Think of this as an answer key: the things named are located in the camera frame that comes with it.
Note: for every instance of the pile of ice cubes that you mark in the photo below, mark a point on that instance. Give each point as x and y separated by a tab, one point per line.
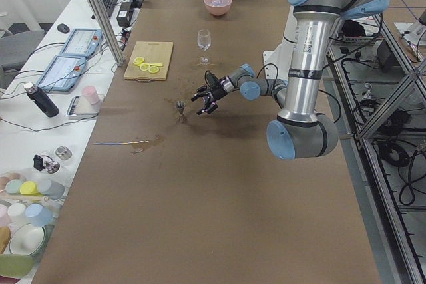
218	3

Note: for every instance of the computer mouse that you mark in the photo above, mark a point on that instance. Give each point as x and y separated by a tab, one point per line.
63	28

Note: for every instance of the yellow plastic cup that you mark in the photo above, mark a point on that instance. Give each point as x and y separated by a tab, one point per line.
29	188

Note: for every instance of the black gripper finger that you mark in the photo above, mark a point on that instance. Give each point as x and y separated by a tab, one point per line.
209	106
200	92

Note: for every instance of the aluminium frame post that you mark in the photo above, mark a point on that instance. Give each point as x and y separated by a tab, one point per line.
102	18

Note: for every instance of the middle lemon slice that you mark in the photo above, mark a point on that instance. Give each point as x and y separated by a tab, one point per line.
144	66

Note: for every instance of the blue teach pendant far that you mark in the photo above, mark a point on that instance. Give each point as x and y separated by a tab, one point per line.
82	42

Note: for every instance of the clear wine glass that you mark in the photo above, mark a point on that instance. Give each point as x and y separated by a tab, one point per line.
204	42

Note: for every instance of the blue teach pendant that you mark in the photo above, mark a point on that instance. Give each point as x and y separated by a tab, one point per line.
62	73
82	42

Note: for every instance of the white kitchen scale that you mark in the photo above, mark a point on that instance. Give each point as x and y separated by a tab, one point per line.
80	108

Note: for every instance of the bamboo cutting board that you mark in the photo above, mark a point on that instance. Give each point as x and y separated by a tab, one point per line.
153	52

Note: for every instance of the grey plastic cup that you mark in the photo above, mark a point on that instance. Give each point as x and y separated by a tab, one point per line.
50	188

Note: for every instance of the pink bowl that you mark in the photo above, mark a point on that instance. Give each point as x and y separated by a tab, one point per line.
217	7

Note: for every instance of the far lemon slice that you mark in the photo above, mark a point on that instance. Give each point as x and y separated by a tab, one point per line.
138	61

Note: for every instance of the light blue cup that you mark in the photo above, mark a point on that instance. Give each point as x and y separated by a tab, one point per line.
38	215

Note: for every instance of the white green-rimmed plate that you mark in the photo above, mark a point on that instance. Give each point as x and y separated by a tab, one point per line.
27	240

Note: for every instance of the blue teach pendant near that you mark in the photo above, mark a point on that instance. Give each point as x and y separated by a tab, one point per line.
62	73

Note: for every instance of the black bottle steel cap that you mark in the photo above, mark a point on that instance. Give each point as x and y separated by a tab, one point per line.
40	98

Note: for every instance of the pink plastic cup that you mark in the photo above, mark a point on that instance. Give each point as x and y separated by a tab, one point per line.
90	94

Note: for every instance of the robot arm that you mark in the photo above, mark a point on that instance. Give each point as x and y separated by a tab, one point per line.
298	130

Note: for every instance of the small steel cup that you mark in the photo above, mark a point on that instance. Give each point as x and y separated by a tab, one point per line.
63	153

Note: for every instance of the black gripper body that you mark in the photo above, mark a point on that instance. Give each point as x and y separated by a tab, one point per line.
217	92

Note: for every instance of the lemon slice near handle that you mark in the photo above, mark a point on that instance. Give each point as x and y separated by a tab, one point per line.
153	69

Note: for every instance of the steel jigger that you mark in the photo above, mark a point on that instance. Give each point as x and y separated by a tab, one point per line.
180	106

